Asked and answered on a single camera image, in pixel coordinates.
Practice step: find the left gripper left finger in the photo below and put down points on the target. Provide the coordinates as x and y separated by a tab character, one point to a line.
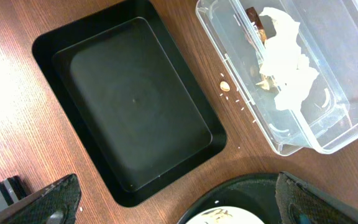
56	203

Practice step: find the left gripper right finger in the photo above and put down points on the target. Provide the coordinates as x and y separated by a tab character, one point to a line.
300	202

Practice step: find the white napkin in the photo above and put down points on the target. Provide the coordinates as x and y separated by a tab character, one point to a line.
284	61

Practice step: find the gold brown snack wrapper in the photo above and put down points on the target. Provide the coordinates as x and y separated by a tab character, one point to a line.
267	83

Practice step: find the clear plastic waste bin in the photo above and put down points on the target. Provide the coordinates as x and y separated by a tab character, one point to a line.
328	36

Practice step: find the round black serving tray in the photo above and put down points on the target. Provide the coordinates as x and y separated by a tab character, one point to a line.
252	192

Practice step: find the grey plate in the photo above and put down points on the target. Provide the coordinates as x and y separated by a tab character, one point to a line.
239	216

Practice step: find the food scraps on plate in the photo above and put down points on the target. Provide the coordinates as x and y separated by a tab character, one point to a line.
215	216

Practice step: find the black rectangular tray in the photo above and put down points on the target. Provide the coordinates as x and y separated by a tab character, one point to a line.
131	98

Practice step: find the nut crumb on table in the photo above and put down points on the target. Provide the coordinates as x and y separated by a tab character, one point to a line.
224	86

